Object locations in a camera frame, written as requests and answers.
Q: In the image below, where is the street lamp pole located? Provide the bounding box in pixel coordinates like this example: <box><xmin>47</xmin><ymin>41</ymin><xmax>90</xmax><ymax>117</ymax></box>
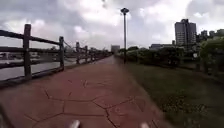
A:
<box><xmin>120</xmin><ymin>7</ymin><xmax>130</xmax><ymax>65</ymax></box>

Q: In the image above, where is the red stone-pattern path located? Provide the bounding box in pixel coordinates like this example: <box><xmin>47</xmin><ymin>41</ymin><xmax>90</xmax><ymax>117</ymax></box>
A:
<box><xmin>0</xmin><ymin>55</ymin><xmax>171</xmax><ymax>128</ymax></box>

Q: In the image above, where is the low building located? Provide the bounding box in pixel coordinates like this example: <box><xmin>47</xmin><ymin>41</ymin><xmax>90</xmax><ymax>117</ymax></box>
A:
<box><xmin>149</xmin><ymin>40</ymin><xmax>177</xmax><ymax>51</ymax></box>

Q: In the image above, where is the green hedge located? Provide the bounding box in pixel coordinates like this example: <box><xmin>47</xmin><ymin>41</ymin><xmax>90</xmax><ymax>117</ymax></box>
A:
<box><xmin>114</xmin><ymin>37</ymin><xmax>224</xmax><ymax>73</ymax></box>

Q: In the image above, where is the grass strip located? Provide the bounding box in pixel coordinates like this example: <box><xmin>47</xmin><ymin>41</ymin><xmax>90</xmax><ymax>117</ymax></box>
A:
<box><xmin>114</xmin><ymin>61</ymin><xmax>224</xmax><ymax>128</ymax></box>

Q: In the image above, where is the robot's own part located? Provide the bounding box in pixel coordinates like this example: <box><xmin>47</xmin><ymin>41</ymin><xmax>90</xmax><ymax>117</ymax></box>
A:
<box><xmin>140</xmin><ymin>122</ymin><xmax>151</xmax><ymax>128</ymax></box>
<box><xmin>68</xmin><ymin>119</ymin><xmax>81</xmax><ymax>128</ymax></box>

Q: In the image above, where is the tall grey building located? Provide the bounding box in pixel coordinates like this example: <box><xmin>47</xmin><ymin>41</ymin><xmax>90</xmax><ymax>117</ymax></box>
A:
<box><xmin>174</xmin><ymin>18</ymin><xmax>198</xmax><ymax>47</ymax></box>

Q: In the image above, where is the water surface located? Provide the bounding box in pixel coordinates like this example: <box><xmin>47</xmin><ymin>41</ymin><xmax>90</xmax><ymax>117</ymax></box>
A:
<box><xmin>0</xmin><ymin>58</ymin><xmax>81</xmax><ymax>82</ymax></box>

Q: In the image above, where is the group of dark buildings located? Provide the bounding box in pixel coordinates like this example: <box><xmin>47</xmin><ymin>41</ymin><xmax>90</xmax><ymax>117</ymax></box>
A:
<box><xmin>196</xmin><ymin>28</ymin><xmax>224</xmax><ymax>43</ymax></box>

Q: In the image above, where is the wooden post-and-rail fence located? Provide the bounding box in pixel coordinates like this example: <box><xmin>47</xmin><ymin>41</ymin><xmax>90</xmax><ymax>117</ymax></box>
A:
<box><xmin>0</xmin><ymin>23</ymin><xmax>114</xmax><ymax>88</ymax></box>

